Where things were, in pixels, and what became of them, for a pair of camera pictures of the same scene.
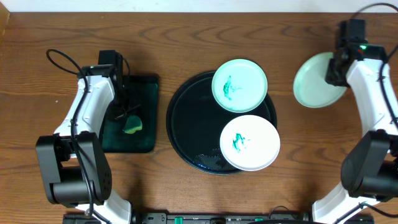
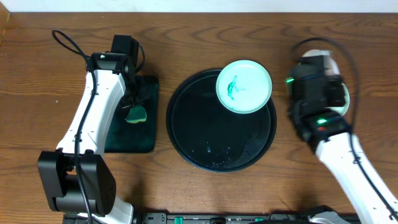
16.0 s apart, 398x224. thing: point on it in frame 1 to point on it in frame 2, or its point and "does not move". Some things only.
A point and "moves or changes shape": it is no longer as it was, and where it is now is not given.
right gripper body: [334, 76] to [334, 93]
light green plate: [310, 87] moves or changes shape
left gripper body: [121, 110] to [137, 97]
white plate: [249, 142] to [331, 68]
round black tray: [194, 121] does not move
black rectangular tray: [143, 91] does not move
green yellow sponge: [134, 124] to [136, 114]
